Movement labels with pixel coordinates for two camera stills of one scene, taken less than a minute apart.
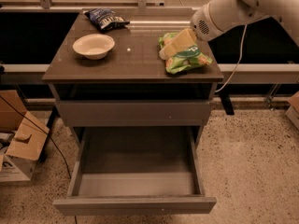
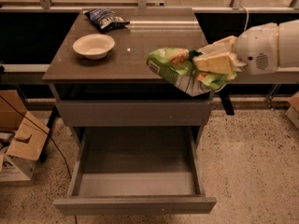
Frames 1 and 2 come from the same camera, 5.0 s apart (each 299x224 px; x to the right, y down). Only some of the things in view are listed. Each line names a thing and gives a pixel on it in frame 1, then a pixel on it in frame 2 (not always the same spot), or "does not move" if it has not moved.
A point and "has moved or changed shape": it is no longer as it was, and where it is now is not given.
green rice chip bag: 189,59 has moved or changed shape
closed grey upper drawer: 135,113 does not move
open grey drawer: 135,170 does not move
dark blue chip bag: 106,19 does not move
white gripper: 202,24 → 257,47
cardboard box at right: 292,110 does not move
